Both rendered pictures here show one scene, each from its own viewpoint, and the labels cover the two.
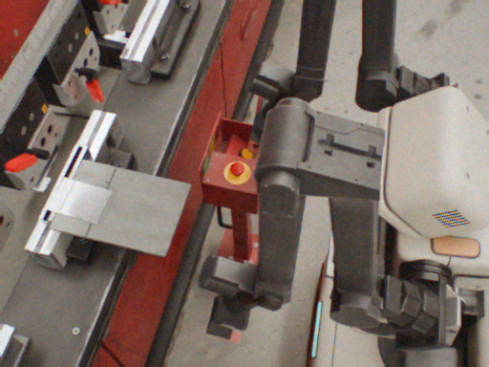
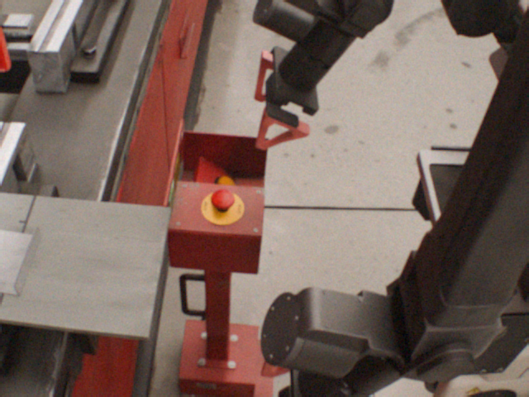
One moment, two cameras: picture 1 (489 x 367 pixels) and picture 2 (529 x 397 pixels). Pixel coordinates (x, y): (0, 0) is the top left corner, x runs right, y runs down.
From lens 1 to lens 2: 54 cm
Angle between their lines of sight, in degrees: 15
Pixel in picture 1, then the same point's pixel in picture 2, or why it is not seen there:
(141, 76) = (59, 78)
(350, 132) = not seen: outside the picture
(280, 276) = (498, 284)
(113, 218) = (40, 280)
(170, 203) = (139, 242)
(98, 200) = (11, 252)
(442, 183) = not seen: outside the picture
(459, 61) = (423, 91)
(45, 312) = not seen: outside the picture
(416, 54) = (376, 87)
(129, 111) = (43, 130)
